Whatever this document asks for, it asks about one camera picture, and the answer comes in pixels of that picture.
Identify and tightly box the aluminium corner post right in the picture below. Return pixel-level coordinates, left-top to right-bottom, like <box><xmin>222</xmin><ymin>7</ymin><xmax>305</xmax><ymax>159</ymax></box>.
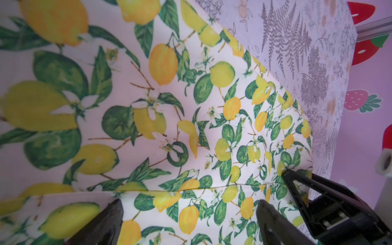
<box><xmin>356</xmin><ymin>17</ymin><xmax>392</xmax><ymax>42</ymax></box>

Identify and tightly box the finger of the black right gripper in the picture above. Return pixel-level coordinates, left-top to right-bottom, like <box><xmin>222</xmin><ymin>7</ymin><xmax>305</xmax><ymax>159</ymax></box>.
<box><xmin>282</xmin><ymin>169</ymin><xmax>355</xmax><ymax>228</ymax></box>

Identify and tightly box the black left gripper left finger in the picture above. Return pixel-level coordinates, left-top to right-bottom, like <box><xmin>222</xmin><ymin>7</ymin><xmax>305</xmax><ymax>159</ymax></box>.
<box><xmin>64</xmin><ymin>199</ymin><xmax>124</xmax><ymax>245</ymax></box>

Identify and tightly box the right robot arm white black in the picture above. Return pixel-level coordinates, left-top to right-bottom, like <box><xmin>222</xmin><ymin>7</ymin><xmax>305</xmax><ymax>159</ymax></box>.
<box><xmin>282</xmin><ymin>149</ymin><xmax>392</xmax><ymax>245</ymax></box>

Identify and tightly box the lemon print skirt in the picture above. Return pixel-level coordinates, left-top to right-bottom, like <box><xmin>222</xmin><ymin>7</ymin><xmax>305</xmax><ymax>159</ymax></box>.
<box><xmin>1</xmin><ymin>1</ymin><xmax>311</xmax><ymax>245</ymax></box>

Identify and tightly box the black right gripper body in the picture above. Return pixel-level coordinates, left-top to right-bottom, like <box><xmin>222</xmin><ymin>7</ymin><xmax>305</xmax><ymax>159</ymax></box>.
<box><xmin>307</xmin><ymin>193</ymin><xmax>392</xmax><ymax>245</ymax></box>

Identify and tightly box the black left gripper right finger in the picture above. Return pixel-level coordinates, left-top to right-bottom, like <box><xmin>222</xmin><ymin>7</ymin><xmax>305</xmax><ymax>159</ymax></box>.
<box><xmin>256</xmin><ymin>200</ymin><xmax>314</xmax><ymax>245</ymax></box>

